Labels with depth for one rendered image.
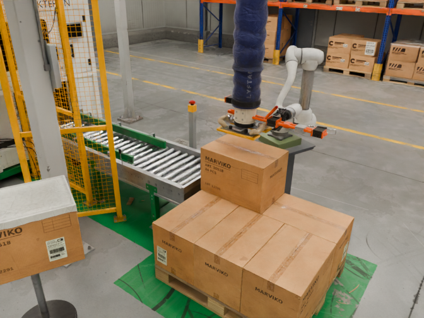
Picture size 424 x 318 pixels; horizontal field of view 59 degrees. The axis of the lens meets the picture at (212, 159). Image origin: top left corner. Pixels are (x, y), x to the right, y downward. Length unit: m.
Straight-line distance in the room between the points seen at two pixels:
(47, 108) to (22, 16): 0.63
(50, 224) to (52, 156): 0.87
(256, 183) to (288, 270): 0.71
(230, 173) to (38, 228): 1.44
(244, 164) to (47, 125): 1.48
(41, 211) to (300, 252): 1.64
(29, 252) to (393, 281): 2.71
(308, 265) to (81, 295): 1.72
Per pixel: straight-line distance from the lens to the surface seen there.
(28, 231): 2.34
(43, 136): 3.00
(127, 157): 3.73
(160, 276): 3.15
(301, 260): 2.60
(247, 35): 2.69
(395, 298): 3.37
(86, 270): 3.40
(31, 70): 2.87
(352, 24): 11.41
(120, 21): 6.12
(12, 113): 3.45
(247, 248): 2.62
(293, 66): 3.32
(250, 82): 2.77
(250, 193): 2.93
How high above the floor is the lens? 2.21
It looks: 26 degrees down
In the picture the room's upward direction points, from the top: 1 degrees clockwise
